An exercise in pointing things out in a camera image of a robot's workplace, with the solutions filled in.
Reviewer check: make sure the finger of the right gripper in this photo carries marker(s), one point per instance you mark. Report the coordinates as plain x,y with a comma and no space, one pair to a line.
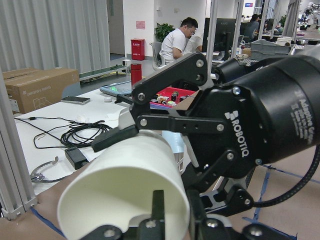
195,128
219,194

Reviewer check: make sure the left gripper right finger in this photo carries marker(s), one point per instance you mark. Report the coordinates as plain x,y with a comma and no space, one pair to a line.
197,212

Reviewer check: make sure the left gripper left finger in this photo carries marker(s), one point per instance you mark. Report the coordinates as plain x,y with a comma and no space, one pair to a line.
158,205

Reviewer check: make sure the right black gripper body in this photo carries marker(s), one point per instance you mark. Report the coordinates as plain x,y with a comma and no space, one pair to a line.
268,114

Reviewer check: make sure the cream plastic cup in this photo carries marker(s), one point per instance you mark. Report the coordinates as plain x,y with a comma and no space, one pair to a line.
118,185

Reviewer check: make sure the light blue plastic cup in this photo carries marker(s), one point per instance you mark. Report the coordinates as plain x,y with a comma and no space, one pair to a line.
175,141

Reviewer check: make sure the seated man white shirt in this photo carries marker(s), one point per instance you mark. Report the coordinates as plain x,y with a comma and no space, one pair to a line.
173,45

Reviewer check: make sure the red parts tray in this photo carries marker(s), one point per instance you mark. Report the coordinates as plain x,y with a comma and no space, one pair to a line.
169,97

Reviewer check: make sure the red bottle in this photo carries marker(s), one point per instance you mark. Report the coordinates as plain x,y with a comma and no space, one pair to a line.
136,72

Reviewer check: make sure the blue teach pendant tablet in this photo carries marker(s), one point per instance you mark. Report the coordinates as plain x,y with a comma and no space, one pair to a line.
123,88

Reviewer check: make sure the black power adapter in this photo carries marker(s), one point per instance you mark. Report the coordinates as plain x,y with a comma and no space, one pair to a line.
75,157

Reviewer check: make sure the smartphone on table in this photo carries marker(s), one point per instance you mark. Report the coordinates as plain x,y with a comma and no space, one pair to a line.
76,100

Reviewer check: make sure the cardboard box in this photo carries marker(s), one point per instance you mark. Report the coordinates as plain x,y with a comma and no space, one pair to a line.
30,89

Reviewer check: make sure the aluminium frame post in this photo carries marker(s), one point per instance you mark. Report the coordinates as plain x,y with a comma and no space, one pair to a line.
17,194

